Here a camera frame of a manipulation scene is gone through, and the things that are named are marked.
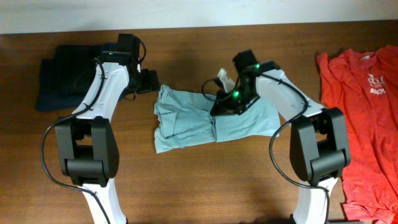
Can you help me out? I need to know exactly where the folded dark navy garment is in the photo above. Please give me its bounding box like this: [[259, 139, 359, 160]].
[[35, 43, 116, 112]]

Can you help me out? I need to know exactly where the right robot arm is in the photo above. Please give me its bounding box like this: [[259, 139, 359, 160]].
[[210, 50, 351, 223]]

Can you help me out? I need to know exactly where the red t-shirt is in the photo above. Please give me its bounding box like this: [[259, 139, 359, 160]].
[[317, 45, 397, 223]]

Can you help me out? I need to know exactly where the light blue t-shirt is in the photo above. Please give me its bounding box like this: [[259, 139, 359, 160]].
[[154, 85, 280, 154]]

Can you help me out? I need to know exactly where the black camera cable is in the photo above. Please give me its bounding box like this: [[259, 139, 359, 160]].
[[201, 70, 330, 224], [40, 39, 147, 224]]

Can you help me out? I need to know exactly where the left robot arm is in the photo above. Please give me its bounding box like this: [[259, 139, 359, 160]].
[[51, 34, 160, 223]]

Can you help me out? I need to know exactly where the right black camera cable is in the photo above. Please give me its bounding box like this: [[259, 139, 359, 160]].
[[201, 70, 330, 224]]

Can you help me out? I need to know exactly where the left black camera cable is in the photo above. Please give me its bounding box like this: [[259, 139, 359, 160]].
[[40, 39, 147, 224]]

